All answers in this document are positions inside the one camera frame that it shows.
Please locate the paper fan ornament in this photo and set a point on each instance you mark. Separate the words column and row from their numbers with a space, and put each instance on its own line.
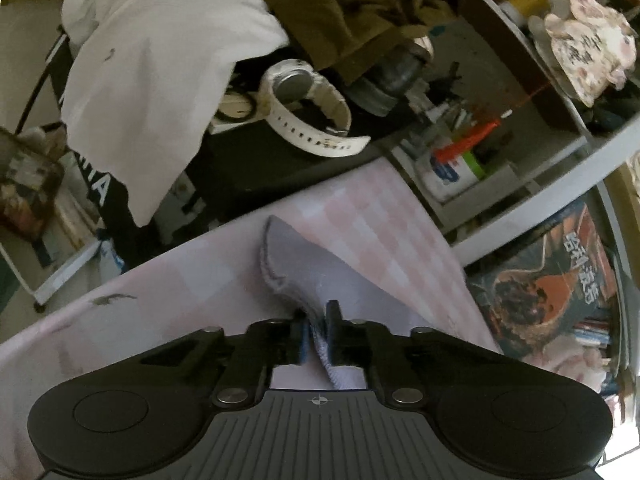
column 587, row 45

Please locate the dark glass jar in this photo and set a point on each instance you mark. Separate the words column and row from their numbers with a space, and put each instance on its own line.
column 385, row 80

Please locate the yellow lid container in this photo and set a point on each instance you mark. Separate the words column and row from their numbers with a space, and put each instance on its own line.
column 527, row 0

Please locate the white wristwatch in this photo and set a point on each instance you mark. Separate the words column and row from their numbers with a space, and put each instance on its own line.
column 305, row 110

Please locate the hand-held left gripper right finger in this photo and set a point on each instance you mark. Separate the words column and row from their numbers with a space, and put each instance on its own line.
column 334, row 340

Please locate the lavender knit garment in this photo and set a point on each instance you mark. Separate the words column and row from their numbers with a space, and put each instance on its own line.
column 300, row 270

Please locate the dark orange cover book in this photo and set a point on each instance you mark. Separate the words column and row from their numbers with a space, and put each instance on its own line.
column 545, row 280

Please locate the pink checked cartoon desk mat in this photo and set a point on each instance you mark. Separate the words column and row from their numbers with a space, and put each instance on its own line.
column 375, row 240

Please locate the brown patterned pouch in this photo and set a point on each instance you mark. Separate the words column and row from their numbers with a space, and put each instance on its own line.
column 27, row 185

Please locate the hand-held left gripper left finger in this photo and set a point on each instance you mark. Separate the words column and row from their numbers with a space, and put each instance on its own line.
column 299, row 342

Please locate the olive brown cloth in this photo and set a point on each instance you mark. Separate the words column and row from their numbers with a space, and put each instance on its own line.
column 320, row 5

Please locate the black box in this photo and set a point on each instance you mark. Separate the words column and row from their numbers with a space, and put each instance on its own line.
column 260, row 175

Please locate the white garment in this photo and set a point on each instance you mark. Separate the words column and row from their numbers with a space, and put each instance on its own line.
column 150, row 60

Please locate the white bookshelf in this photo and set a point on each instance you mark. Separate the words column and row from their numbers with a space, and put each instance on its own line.
column 550, row 165

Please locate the red tassel ornament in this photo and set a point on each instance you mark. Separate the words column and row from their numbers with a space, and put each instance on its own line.
column 470, row 137

